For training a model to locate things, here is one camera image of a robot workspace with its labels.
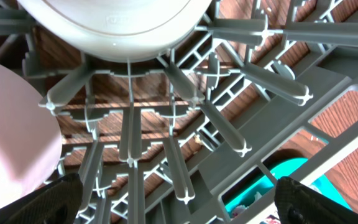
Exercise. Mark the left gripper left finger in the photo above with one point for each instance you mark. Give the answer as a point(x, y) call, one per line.
point(55, 203)

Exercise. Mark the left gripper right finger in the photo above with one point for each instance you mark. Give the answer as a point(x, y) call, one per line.
point(299, 204)

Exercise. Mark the white tissue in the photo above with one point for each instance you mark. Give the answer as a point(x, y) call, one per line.
point(241, 208)

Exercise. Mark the pink bowl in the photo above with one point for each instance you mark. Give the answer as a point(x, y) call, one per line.
point(30, 138)

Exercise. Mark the grey bowl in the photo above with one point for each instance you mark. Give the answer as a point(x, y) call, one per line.
point(119, 30)

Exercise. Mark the grey dishwasher rack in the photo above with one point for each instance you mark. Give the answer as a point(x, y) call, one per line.
point(162, 140)

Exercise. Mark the teal serving tray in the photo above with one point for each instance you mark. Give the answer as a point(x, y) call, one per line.
point(253, 186)

